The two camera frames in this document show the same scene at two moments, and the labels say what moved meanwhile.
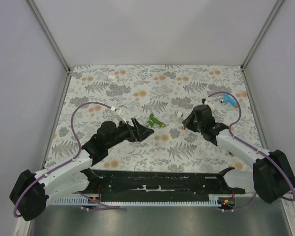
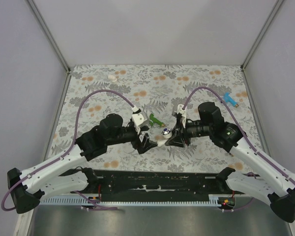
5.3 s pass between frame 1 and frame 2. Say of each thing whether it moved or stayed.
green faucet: stayed
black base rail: stayed
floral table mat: stayed
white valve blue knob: moved
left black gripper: moved
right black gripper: moved
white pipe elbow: stayed
